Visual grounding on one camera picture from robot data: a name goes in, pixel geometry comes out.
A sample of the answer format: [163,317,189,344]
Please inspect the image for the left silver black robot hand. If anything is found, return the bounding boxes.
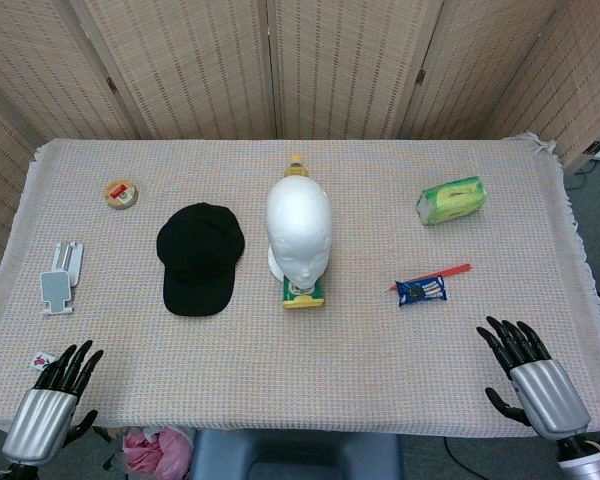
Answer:
[1,339,105,469]

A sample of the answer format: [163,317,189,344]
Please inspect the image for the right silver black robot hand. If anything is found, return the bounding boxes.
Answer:
[475,315,593,444]

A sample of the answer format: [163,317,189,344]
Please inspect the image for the black baseball cap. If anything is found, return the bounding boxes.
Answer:
[155,202,246,318]

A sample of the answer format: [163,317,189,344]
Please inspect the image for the white foam mannequin head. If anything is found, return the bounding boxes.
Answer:
[265,175,334,294]

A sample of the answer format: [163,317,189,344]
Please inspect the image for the white mahjong tile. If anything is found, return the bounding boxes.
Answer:
[29,351,59,372]

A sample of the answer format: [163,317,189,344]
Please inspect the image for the pink plastic bag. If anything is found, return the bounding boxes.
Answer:
[118,426,195,479]

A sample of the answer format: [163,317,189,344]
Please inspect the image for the white folding phone stand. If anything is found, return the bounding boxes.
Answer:
[39,241,85,317]

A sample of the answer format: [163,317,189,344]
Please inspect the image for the red pen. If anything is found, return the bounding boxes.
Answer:
[387,263,472,292]

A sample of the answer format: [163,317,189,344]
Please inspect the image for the blue Oreo cookie pack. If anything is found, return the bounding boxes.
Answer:
[395,277,450,309]

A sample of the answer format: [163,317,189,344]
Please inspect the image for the green tissue pack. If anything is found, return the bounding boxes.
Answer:
[415,175,487,227]

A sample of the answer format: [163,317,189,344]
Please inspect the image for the round beige tape roll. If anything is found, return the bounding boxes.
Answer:
[104,181,140,210]

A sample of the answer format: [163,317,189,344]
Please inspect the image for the beige woven tablecloth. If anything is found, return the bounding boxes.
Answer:
[0,130,600,435]

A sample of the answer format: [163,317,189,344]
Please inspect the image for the blue padded seat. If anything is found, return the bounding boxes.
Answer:
[189,428,404,480]

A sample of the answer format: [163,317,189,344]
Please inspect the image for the green yellow plastic container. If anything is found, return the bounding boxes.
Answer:
[282,274,327,311]

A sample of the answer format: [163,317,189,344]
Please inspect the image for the yellow capped bottle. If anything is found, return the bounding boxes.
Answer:
[284,154,311,180]

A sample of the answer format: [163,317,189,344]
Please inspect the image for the woven folding screen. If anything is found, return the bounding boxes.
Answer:
[0,0,600,271]

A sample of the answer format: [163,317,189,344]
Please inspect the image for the black floor cable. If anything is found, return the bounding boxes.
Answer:
[442,435,486,472]

